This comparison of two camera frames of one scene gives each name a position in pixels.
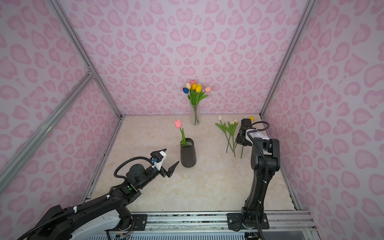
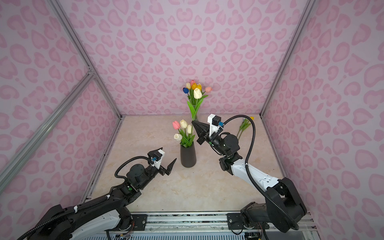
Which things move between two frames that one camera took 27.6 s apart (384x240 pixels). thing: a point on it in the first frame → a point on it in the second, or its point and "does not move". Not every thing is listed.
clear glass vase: x=195 y=114 does not move
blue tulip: x=185 y=90 does not move
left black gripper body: x=152 y=173 does not move
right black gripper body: x=241 y=141 → x=217 y=142
